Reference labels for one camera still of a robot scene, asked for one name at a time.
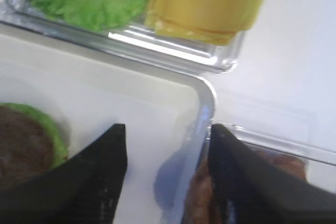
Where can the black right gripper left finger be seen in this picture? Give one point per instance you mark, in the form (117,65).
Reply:
(85,189)

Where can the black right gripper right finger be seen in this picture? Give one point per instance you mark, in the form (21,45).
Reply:
(248,189)

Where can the green lettuce on burger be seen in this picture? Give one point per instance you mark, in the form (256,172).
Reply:
(60,152)

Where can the clear lettuce cheese container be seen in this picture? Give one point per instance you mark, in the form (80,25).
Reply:
(135,42)

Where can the yellow cheese slices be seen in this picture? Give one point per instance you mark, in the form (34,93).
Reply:
(215,22)

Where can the middle brown meat patty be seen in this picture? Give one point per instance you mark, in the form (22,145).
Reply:
(287,163)

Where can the brown meat patty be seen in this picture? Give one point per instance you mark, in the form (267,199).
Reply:
(287,163)
(200,204)

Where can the clear meat tomato container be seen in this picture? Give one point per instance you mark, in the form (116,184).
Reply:
(320,163)

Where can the left brown meat patty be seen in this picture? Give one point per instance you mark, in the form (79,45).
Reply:
(200,204)

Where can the large cream tray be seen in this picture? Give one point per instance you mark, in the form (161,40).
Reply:
(134,133)

